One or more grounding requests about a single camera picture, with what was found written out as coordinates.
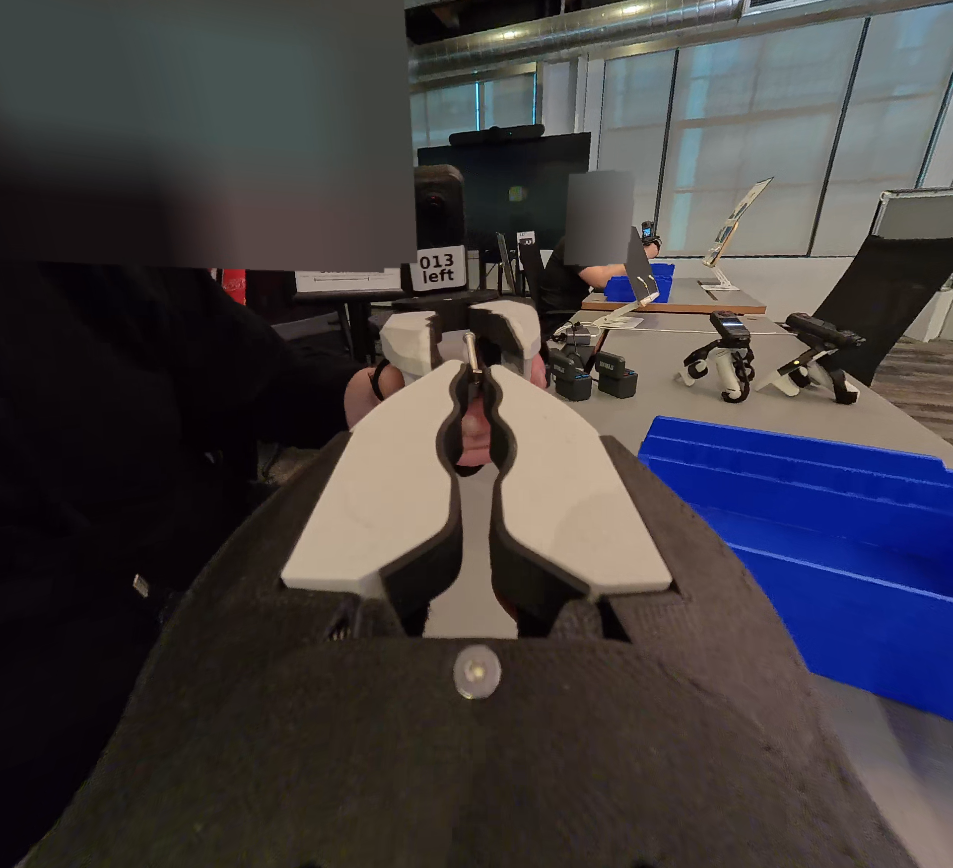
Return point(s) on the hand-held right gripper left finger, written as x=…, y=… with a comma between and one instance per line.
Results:
x=372, y=495

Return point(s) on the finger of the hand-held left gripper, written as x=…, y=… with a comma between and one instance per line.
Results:
x=406, y=346
x=517, y=335

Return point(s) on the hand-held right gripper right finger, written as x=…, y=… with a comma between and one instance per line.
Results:
x=581, y=503

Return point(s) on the silver bolt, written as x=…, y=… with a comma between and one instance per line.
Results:
x=471, y=354

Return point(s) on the blue plastic bin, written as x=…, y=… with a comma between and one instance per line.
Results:
x=819, y=585
x=614, y=287

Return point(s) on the person's left forearm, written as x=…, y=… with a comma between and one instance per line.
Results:
x=313, y=391

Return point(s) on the person's left hand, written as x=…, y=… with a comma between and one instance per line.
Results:
x=372, y=395

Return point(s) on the grey power adapter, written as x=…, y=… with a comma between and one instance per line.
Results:
x=579, y=338

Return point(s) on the black battery charger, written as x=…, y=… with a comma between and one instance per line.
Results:
x=569, y=380
x=614, y=380

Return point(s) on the black television screen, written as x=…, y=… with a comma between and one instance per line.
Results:
x=521, y=212

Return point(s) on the black video bar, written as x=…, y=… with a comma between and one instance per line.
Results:
x=495, y=136

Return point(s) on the wooden document stand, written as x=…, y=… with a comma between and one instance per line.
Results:
x=642, y=265
x=737, y=220

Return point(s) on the spare black white gripper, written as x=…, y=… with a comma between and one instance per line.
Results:
x=815, y=343
x=718, y=361

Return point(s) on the person's black sweater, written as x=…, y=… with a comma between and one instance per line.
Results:
x=89, y=473

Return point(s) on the black mesh chair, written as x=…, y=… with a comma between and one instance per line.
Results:
x=886, y=302

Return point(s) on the grey board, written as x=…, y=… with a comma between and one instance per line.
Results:
x=919, y=212

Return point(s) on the silver ventilation duct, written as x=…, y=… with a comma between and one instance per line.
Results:
x=595, y=26

